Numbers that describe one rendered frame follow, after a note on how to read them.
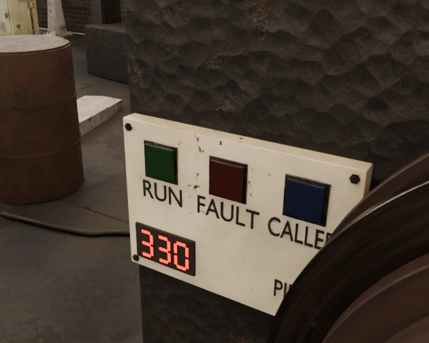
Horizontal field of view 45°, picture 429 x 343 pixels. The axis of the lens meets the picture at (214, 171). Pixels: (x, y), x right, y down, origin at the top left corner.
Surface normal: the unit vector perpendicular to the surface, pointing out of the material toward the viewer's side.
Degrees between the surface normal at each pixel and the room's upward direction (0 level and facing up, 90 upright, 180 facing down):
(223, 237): 90
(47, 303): 0
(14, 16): 90
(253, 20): 90
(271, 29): 90
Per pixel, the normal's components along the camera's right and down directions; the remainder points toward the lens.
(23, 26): 0.85, 0.22
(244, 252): -0.52, 0.34
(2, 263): 0.01, -0.91
